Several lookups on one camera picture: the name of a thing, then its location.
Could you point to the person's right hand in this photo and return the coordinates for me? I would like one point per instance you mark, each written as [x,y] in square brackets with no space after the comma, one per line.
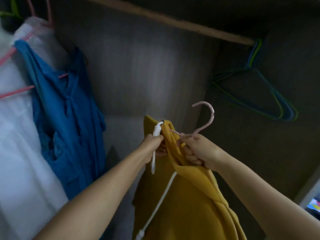
[202,150]

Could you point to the person's left hand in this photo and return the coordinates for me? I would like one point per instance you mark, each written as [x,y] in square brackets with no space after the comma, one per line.
[152,147]

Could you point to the mustard yellow hoodie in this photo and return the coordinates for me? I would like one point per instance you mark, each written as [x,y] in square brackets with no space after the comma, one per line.
[190,207]

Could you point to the grey wardrobe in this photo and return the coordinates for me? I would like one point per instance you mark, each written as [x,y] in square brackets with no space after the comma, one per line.
[150,72]

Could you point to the teal blue sleeveless top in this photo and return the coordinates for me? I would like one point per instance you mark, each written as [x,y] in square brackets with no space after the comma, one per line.
[70,137]

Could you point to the white thin blouse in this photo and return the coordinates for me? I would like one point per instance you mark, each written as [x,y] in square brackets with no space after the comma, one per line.
[20,172]

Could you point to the green hanger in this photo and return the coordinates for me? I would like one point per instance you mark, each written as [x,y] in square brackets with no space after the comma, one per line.
[12,7]

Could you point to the person's left forearm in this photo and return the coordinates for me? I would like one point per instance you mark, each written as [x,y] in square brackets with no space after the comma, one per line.
[95,202]

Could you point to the person's right forearm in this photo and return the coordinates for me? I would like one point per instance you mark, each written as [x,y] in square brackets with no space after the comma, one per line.
[270,202]

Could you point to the colourful patterned pillow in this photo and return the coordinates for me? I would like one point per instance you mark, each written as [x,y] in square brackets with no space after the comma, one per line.
[314,206]

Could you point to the wooden rod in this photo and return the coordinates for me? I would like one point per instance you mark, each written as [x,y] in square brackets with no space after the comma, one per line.
[175,21]

